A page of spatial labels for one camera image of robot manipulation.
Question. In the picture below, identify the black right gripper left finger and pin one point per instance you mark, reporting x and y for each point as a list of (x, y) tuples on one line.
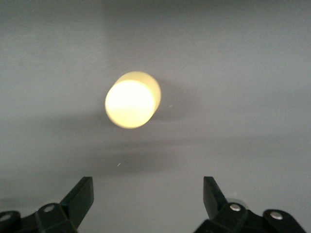
[(77, 201)]

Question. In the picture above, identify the yellow plastic cup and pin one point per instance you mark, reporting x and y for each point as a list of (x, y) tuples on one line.
[(131, 104)]

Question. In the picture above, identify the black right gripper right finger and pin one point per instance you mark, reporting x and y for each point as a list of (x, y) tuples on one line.
[(215, 201)]

